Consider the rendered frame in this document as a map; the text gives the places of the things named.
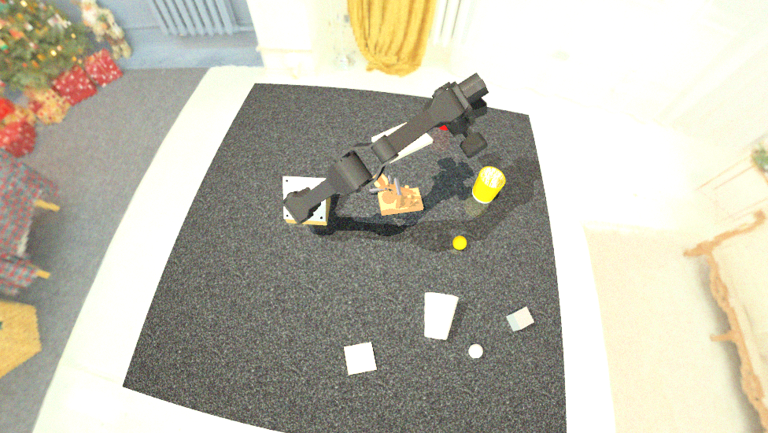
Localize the white ball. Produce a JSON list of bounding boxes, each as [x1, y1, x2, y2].
[[468, 344, 483, 358]]

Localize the yellow cup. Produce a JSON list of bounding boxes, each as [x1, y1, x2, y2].
[[472, 167, 505, 204]]

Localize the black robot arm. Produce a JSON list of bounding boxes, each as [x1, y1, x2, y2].
[[281, 73, 489, 225]]

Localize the yellow ball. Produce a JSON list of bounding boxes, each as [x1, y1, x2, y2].
[[453, 236, 467, 250]]

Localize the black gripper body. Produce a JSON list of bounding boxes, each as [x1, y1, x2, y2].
[[445, 114, 488, 158]]

